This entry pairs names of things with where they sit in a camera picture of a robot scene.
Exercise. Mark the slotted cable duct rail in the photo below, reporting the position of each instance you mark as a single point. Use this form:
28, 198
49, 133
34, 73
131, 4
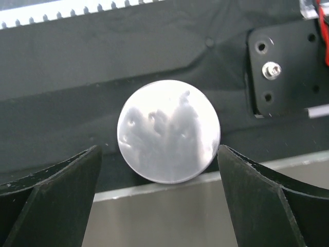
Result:
24, 13

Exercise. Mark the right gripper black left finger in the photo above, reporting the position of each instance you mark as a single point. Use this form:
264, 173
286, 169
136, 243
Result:
51, 207

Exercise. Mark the clear round jar lid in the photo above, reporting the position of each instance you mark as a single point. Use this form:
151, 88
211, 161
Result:
168, 132

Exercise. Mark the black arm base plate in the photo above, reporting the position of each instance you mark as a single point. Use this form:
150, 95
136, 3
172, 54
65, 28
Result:
64, 82

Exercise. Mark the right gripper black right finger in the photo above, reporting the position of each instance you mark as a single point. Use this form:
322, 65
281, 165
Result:
268, 208

